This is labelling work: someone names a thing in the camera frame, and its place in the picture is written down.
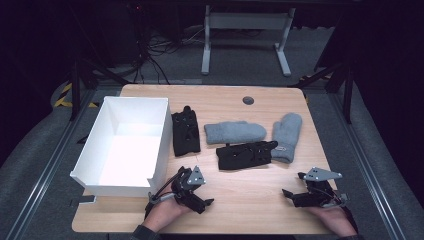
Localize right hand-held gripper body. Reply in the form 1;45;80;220
297;167;349;209

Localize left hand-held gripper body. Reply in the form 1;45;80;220
171;165;208;212

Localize black glove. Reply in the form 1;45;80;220
215;140;279;171
171;105;202;158

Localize grey mitten with label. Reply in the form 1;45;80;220
270;112;303;164

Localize plain grey mitten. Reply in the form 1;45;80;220
203;120;268;146

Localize white storage box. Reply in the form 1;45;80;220
69;95;173;198

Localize person's left hand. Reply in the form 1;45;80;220
143;191;193;233

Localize person's right hand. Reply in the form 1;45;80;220
304;205;358;238

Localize black metal stand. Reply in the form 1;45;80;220
68;58;131;122
288;59;355;125

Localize grey tape strip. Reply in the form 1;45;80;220
69;195;97;207

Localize yellow black hazard tape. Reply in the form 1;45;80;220
53;82;100;109

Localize dark equipment cabinet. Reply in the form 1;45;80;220
99;1;143;66

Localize white metal stand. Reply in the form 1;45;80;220
200;4;297;78

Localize aluminium floor rail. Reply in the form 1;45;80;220
326;93;406;240
6;88;98;240

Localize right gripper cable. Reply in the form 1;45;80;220
313;185;360;233

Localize black floor cables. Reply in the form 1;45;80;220
126;3;208;85

